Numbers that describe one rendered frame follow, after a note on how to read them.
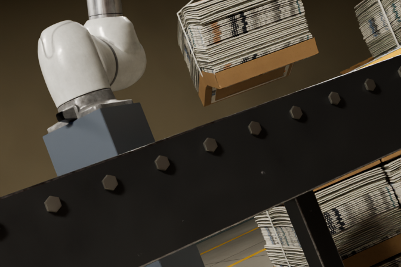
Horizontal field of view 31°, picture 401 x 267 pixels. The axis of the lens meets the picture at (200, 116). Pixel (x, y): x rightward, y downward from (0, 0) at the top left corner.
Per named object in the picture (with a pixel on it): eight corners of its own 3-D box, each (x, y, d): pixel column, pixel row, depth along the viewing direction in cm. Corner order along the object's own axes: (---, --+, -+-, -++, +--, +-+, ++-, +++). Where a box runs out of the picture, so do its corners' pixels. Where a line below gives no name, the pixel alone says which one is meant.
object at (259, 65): (205, 85, 199) (200, 70, 199) (299, 51, 204) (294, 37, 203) (219, 89, 184) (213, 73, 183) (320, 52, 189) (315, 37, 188)
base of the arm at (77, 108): (36, 136, 185) (28, 117, 185) (86, 127, 205) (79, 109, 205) (90, 110, 177) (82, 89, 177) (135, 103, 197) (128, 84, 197)
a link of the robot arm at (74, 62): (43, 113, 189) (15, 37, 191) (83, 107, 206) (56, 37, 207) (89, 89, 182) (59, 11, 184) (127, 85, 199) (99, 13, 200)
